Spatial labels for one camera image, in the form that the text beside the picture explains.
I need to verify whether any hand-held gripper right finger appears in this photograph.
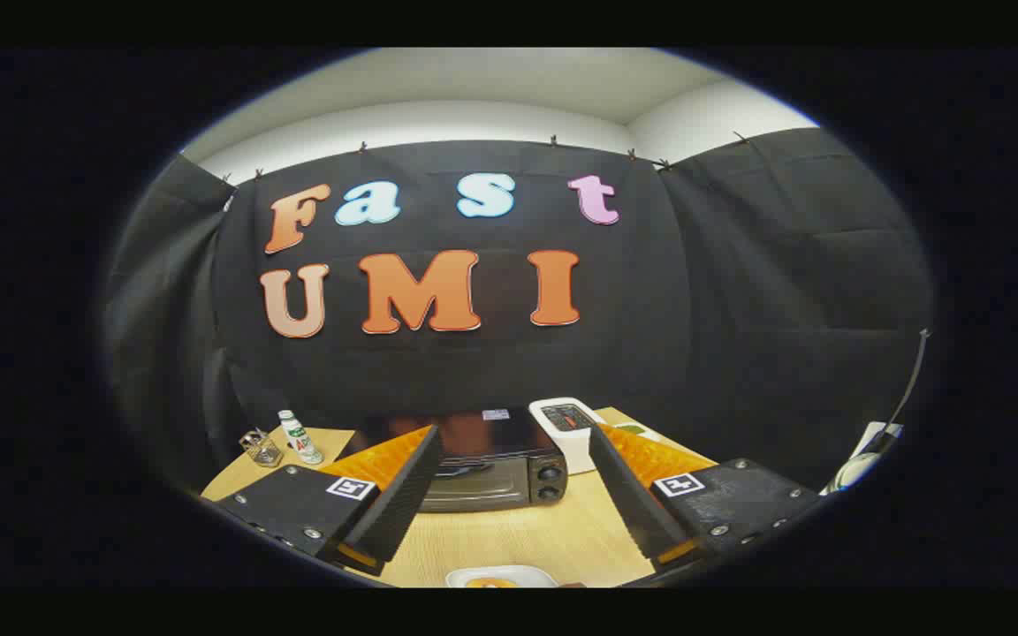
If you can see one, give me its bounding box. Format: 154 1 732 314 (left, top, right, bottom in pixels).
589 422 824 573

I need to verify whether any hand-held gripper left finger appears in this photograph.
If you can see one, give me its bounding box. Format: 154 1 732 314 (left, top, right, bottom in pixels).
216 424 444 578

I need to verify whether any black toaster oven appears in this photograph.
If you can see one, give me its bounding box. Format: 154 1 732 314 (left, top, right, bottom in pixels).
337 408 569 514

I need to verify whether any white bread toaster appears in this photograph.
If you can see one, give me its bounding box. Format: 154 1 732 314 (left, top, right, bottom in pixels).
528 397 607 475

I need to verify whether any white green-label drink bottle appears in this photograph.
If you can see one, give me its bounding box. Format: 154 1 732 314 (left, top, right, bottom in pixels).
277 409 325 466

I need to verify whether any white plate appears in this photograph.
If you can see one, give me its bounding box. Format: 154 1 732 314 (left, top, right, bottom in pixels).
445 565 559 588

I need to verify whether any small glass holder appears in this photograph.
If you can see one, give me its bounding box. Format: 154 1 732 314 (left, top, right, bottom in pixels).
239 428 285 467

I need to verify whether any black backdrop cloth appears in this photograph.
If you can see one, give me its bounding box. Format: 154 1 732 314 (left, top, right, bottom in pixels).
103 126 934 496

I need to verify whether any white cable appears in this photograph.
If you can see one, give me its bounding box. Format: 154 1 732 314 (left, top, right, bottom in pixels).
820 329 931 496

